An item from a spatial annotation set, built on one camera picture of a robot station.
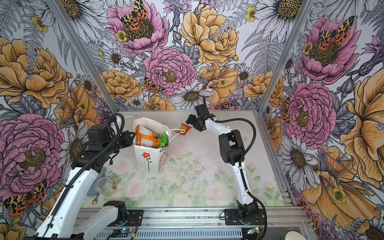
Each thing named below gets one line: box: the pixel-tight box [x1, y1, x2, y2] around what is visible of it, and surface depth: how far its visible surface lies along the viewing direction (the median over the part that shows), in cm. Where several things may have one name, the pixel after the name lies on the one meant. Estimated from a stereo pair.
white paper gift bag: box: [133, 117, 172, 174], surface depth 80 cm
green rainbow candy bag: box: [159, 132, 169, 148], surface depth 85 cm
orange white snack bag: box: [135, 124, 161, 149], surface depth 83 cm
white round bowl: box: [285, 231, 306, 240], surface depth 63 cm
